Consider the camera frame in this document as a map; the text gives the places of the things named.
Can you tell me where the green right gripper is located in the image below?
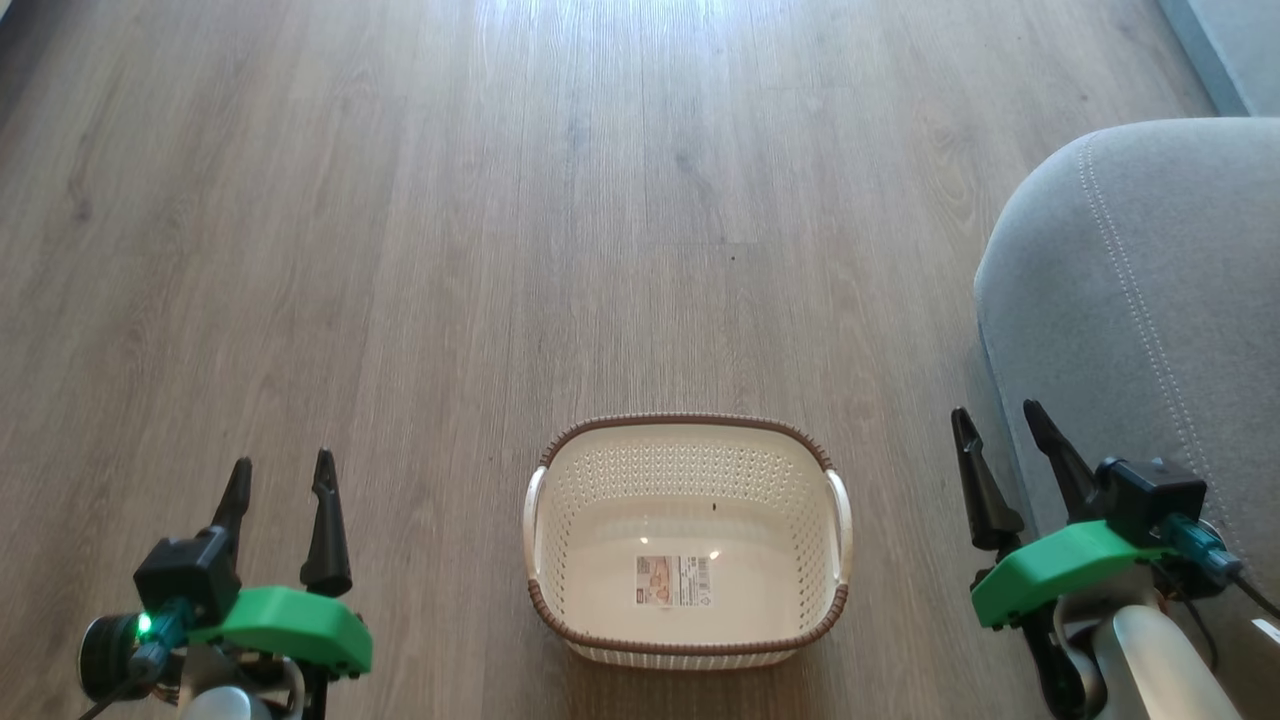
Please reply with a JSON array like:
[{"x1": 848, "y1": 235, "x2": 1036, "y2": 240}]
[{"x1": 950, "y1": 400, "x2": 1177, "y2": 720}]

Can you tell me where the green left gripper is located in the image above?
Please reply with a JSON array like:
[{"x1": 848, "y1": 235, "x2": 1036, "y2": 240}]
[{"x1": 188, "y1": 448, "x2": 374, "y2": 720}]

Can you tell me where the cream plastic laundry basket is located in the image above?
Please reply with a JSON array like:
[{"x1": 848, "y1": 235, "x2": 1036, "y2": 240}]
[{"x1": 522, "y1": 413, "x2": 854, "y2": 671}]

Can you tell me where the printed basket sticker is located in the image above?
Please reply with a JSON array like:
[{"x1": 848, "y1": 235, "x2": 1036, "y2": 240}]
[{"x1": 635, "y1": 555, "x2": 713, "y2": 608}]

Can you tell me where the grey fabric sofa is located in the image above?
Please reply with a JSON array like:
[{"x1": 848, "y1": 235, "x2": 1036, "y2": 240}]
[{"x1": 973, "y1": 117, "x2": 1280, "y2": 720}]

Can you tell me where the light grey upholstered furniture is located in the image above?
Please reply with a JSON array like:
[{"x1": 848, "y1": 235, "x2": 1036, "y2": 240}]
[{"x1": 1158, "y1": 0, "x2": 1280, "y2": 118}]

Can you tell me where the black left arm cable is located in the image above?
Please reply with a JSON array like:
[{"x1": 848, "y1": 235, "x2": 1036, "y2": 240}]
[{"x1": 78, "y1": 598, "x2": 193, "y2": 720}]

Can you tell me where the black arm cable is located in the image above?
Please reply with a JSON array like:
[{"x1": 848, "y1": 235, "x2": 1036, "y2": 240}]
[
  {"x1": 78, "y1": 598, "x2": 193, "y2": 720},
  {"x1": 1162, "y1": 514, "x2": 1280, "y2": 623}
]

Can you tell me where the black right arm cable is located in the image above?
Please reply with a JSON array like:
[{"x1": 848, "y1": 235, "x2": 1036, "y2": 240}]
[{"x1": 1162, "y1": 514, "x2": 1280, "y2": 623}]

